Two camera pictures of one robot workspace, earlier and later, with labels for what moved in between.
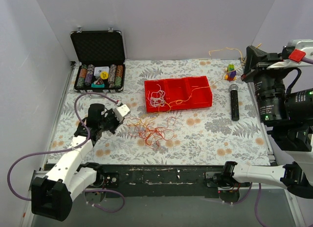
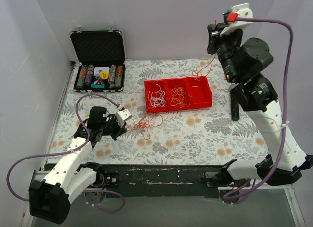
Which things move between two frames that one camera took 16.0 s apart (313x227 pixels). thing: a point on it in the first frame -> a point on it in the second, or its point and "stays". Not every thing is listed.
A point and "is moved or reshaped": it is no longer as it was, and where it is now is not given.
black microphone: x=234 y=102 stays
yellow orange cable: x=209 y=85 -> x=179 y=98
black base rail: x=161 y=180 stays
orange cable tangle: x=151 y=131 is moved or reshaped
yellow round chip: x=104 y=75 stays
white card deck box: x=98 y=70 stays
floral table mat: x=231 y=132 stays
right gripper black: x=259 y=65 -> x=215 y=41
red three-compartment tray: x=177 y=93 stays
